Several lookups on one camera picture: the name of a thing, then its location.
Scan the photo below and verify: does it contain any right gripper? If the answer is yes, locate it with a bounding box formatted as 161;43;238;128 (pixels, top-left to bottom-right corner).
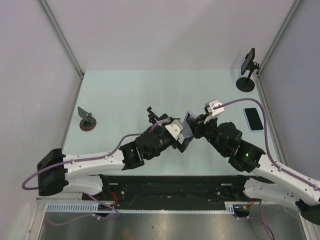
186;112;228;157

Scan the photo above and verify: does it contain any black phone stand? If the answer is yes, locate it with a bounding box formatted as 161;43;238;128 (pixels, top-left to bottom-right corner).
236;61;260;93
146;106;159;124

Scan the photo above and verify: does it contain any blue-cased smartphone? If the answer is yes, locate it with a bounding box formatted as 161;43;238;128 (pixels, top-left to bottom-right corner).
243;107;264;132

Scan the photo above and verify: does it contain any rusty round phone stand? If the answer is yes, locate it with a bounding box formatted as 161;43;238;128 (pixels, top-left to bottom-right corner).
77;106;97;132

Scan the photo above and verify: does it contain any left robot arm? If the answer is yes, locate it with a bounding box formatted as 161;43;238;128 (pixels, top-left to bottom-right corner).
37;111;195;200

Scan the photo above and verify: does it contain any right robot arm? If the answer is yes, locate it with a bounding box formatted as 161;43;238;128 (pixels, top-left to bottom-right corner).
186;114;320;225

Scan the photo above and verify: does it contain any black smartphone on right stand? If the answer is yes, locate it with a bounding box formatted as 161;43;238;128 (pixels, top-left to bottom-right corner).
240;47;255;75

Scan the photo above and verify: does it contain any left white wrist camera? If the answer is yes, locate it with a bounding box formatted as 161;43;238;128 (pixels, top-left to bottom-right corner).
164;119;184;141

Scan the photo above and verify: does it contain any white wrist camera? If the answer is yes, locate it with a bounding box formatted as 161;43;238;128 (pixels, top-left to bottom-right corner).
164;119;184;141
204;99;225;124

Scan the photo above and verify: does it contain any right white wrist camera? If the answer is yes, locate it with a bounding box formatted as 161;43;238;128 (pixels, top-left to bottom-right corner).
204;99;225;124

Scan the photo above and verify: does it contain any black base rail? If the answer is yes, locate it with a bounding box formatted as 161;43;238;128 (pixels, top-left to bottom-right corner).
82;174;263;210

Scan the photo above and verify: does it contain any white cable duct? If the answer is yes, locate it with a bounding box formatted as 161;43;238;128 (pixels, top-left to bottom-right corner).
46;201;245;215

